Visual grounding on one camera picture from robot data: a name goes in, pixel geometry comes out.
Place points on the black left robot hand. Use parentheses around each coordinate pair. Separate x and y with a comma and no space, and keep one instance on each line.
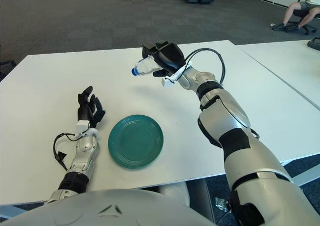
(83,110)

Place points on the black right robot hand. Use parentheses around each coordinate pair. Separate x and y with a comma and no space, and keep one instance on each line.
(171,56)

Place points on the clear plastic water bottle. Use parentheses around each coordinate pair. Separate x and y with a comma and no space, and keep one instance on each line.
(146,66)

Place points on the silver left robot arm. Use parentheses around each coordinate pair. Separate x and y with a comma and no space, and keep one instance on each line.
(83,145)

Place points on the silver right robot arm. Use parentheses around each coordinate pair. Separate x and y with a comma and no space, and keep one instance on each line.
(230,110)

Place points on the green round plate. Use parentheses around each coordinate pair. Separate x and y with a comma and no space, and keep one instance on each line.
(136,142)

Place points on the black office chair with armrest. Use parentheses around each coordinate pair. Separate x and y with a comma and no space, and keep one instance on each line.
(7,63)

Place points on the grey robot torso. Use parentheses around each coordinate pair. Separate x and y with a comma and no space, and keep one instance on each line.
(100,208)

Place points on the grey robot thigh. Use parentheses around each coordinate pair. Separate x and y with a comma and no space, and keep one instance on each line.
(180,193)

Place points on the seated person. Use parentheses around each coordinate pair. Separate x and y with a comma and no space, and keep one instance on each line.
(291,10)

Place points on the seated person's black chair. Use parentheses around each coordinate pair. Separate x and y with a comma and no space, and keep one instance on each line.
(300,13)

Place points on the black device on neighbouring table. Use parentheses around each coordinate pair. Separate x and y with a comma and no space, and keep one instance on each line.
(315,43)

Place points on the clear plastic piece on floor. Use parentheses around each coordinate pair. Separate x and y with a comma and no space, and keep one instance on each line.
(222,204)

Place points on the white table leg frame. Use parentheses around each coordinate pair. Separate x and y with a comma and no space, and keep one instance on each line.
(308,177)
(15,207)

